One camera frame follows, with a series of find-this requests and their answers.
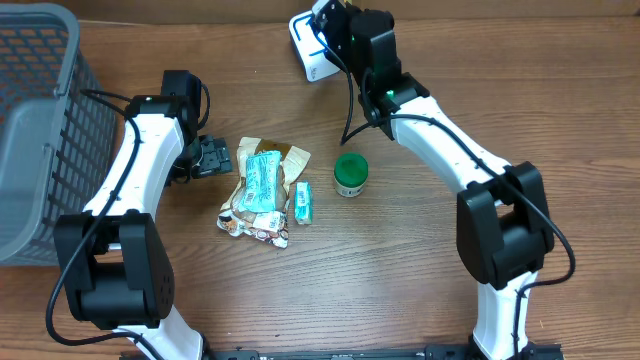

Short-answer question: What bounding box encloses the teal tissue packet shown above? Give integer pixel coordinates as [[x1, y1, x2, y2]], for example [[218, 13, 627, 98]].
[[239, 150, 281, 213]]

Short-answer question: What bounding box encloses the brown white snack bag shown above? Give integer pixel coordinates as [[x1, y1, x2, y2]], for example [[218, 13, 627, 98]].
[[216, 137, 311, 249]]

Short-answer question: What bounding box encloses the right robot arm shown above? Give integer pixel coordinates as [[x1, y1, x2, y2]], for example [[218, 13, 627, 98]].
[[311, 1, 562, 359]]

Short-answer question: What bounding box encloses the small teal carton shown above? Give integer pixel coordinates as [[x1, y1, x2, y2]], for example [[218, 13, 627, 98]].
[[294, 181, 313, 225]]

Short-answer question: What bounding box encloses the grey plastic shopping basket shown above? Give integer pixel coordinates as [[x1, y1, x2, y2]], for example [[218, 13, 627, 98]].
[[1, 3, 117, 266]]

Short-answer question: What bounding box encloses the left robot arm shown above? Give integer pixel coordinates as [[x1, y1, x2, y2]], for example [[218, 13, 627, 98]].
[[45, 70, 232, 359]]

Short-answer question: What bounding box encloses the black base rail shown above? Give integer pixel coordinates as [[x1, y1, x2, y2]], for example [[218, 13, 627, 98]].
[[119, 342, 566, 360]]

